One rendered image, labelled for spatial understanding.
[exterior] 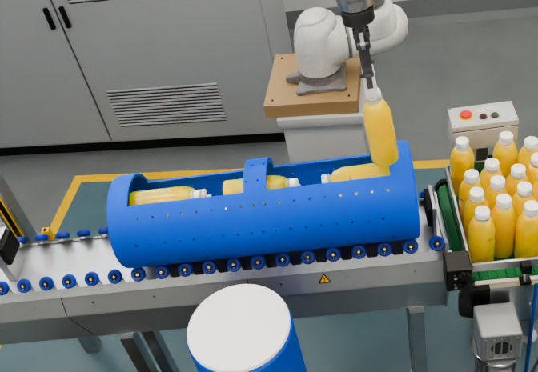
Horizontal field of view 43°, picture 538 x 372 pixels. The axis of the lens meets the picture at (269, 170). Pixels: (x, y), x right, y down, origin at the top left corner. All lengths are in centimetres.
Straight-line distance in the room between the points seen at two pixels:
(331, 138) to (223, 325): 95
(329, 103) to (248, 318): 91
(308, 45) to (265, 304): 95
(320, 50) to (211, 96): 151
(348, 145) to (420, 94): 169
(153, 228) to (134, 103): 207
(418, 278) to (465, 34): 282
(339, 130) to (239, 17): 118
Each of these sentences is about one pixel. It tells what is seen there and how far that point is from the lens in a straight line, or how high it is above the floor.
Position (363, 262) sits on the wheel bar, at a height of 92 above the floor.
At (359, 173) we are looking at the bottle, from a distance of 201.
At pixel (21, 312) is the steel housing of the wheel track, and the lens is 239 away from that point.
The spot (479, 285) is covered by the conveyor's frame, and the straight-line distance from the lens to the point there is 204.
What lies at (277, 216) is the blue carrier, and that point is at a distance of 190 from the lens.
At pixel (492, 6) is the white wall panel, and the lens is 489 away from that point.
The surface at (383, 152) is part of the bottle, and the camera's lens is 180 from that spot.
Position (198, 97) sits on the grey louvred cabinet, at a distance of 385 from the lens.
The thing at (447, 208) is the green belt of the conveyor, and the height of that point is 90.
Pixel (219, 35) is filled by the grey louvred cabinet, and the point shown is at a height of 76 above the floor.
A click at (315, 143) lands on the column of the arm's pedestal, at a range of 256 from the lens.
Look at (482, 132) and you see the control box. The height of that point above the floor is 107.
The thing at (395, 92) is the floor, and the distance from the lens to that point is 423.
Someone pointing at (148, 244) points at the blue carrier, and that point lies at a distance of 200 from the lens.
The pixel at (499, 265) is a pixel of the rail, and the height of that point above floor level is 97.
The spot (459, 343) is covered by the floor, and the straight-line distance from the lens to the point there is 300.
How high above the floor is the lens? 250
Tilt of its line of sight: 41 degrees down
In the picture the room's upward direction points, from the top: 14 degrees counter-clockwise
